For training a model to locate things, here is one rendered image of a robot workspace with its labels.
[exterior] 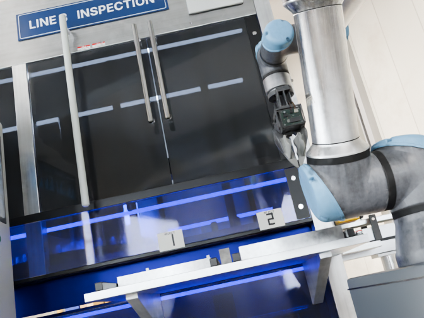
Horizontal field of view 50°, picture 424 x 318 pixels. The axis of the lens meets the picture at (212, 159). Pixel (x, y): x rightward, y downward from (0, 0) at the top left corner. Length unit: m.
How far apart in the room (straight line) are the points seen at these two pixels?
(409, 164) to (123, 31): 1.28
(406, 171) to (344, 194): 0.12
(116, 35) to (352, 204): 1.26
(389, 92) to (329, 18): 3.81
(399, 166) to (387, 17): 3.87
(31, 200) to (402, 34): 3.61
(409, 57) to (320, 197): 3.69
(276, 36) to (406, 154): 0.46
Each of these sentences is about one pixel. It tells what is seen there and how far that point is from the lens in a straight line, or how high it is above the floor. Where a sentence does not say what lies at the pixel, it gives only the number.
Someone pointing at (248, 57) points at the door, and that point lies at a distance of 1.77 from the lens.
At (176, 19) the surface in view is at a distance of 1.86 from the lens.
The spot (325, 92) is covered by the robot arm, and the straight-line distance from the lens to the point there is 0.83.
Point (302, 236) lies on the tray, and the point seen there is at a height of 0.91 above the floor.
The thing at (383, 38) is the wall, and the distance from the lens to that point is 4.72.
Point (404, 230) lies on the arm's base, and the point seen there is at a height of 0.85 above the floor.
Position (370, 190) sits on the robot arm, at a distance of 0.86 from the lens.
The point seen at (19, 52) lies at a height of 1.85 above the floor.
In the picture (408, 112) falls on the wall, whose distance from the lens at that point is 4.46.
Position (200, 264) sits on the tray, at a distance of 1.28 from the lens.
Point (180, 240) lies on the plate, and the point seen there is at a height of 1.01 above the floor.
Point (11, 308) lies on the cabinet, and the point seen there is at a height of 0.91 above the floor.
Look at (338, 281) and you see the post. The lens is 1.57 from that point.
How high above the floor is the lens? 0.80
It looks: 17 degrees up
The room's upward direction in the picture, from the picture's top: 12 degrees counter-clockwise
